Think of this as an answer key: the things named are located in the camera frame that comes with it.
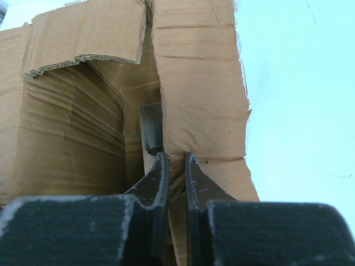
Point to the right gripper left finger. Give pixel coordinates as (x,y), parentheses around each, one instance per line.
(127,229)

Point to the brown cardboard express box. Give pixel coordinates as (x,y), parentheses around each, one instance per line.
(72,82)

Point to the black bamboo charcoal product box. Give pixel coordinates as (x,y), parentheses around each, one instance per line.
(151,128)

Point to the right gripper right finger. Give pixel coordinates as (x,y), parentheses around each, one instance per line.
(222,230)

